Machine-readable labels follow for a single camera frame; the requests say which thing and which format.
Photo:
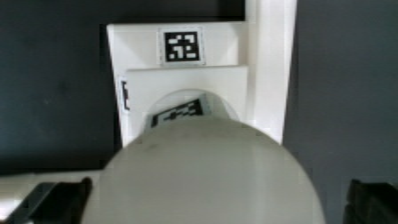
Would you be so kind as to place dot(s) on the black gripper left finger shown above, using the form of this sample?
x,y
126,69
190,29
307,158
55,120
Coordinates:
x,y
53,203

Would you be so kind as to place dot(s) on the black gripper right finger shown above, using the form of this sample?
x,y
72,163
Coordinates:
x,y
371,203

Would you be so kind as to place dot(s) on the white lamp bulb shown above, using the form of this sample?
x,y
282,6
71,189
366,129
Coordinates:
x,y
202,173

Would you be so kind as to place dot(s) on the white lamp base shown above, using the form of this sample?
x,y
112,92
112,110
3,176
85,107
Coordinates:
x,y
179,73

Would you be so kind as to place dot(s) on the white U-shaped border frame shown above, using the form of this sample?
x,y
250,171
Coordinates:
x,y
58,114

